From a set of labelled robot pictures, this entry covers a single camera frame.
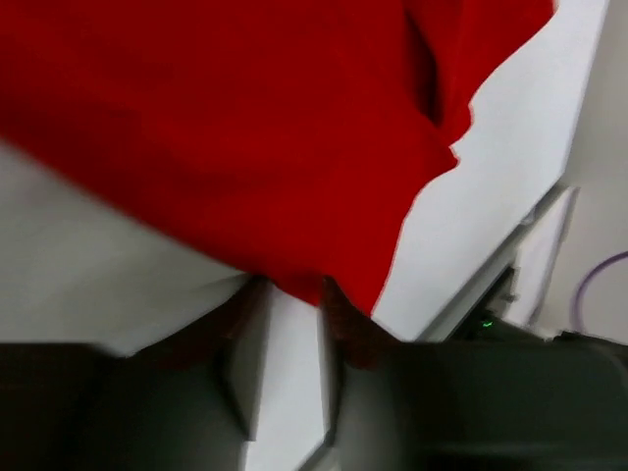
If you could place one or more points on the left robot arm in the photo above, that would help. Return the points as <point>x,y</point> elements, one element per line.
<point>539,333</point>

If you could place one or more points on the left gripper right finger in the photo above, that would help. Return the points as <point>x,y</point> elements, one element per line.
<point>497,399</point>

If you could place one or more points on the red t-shirt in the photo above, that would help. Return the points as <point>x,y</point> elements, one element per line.
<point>287,139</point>

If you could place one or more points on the aluminium rail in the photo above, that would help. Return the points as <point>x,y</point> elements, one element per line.
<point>506,293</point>

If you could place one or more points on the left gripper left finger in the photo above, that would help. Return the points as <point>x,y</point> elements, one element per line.
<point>174,405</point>

